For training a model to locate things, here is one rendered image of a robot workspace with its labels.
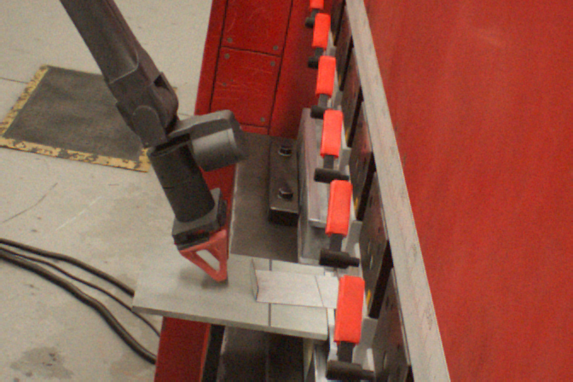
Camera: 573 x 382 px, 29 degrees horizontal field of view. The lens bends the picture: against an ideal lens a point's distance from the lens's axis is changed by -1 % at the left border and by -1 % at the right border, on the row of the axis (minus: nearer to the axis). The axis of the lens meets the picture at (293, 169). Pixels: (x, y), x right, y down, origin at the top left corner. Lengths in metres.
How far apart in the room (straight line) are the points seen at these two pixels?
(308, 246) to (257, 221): 0.16
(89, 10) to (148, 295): 0.39
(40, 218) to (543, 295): 3.26
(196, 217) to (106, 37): 0.27
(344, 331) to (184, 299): 0.57
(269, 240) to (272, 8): 0.55
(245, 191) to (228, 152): 0.68
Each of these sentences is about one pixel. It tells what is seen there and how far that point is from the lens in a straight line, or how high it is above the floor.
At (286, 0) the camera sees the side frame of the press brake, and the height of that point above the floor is 1.17.
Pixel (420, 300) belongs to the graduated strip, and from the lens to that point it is 0.86.
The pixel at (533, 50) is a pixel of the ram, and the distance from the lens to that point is 0.67.
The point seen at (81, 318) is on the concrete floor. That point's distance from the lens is 3.29.
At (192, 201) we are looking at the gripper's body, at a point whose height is 1.13.
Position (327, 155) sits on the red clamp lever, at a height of 1.28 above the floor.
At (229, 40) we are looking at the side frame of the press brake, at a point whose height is 1.07.
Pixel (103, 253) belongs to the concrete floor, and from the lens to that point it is 3.61.
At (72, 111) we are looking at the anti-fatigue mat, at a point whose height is 0.01.
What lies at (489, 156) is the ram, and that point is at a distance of 0.73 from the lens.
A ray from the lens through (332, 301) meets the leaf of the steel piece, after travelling 1.59.
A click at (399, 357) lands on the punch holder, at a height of 1.32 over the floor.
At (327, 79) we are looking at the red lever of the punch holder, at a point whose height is 1.29.
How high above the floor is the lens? 1.81
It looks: 24 degrees down
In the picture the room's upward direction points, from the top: 11 degrees clockwise
